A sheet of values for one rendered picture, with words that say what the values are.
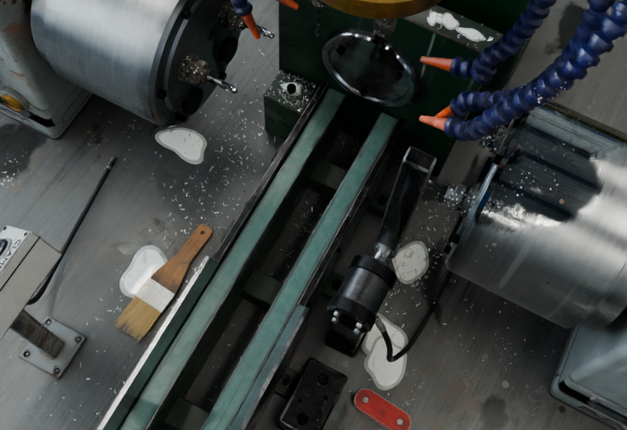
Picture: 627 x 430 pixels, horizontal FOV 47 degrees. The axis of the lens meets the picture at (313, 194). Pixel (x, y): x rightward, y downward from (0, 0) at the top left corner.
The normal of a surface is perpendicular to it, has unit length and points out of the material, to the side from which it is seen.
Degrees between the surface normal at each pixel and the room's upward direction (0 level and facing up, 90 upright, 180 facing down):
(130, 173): 0
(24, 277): 51
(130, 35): 43
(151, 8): 24
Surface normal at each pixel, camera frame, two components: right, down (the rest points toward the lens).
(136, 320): 0.00, -0.39
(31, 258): 0.71, 0.08
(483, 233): -0.36, 0.41
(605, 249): -0.24, 0.14
